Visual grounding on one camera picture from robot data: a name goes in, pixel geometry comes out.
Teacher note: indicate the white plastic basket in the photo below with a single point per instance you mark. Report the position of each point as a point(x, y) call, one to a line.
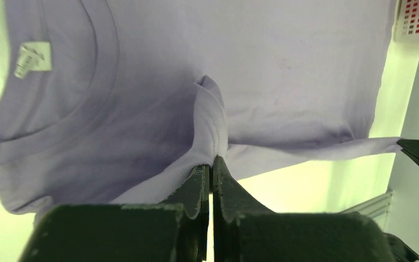
point(406, 28)

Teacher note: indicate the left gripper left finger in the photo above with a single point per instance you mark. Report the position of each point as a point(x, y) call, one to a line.
point(172, 230)

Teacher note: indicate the aluminium frame rail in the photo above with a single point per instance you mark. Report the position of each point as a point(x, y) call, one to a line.
point(376, 208)

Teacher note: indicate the purple t shirt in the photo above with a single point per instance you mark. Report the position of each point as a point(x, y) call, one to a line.
point(114, 102)

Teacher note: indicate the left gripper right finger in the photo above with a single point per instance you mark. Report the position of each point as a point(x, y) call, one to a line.
point(247, 230)

